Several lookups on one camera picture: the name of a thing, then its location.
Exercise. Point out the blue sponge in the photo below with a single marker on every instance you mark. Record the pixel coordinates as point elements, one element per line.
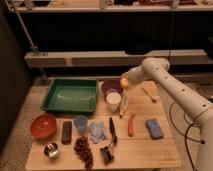
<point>154,129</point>

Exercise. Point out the bunch of dark grapes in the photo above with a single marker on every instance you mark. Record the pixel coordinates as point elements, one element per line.
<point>83,151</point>

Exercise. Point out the white marker pen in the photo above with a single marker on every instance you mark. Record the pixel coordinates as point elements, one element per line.
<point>123,106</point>

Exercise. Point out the small metal fork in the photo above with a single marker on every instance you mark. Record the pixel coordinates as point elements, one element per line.
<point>151,97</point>

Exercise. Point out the white cup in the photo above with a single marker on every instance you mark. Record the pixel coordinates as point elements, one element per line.
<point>113,100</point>

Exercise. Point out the red bowl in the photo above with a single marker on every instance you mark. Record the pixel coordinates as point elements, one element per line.
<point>43,126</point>

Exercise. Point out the green plastic tray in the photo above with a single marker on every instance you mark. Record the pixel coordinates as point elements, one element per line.
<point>71,96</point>

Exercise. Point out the black binder clip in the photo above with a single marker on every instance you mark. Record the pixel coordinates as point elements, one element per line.
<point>107,155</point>

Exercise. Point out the small steel bowl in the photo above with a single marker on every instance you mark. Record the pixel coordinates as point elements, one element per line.
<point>51,150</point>

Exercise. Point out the blue plastic cup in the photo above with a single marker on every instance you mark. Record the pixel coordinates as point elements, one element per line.
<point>80,123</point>

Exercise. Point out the purple bowl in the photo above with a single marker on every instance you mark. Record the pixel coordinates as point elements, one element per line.
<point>111,86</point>

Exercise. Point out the dark object on shelf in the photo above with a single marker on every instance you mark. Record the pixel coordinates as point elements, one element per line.
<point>137,49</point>

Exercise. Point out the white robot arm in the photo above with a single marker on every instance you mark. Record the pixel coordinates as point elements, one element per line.
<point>198,108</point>

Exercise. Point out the dark brown bar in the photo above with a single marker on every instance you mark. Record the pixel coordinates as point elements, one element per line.
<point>66,132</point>

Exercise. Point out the yellow red apple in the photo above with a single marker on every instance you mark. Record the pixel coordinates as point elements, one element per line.
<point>124,83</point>

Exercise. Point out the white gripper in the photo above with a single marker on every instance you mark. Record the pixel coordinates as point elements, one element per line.
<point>135,76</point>

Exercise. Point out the orange carrot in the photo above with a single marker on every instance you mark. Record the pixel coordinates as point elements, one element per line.
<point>130,125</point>

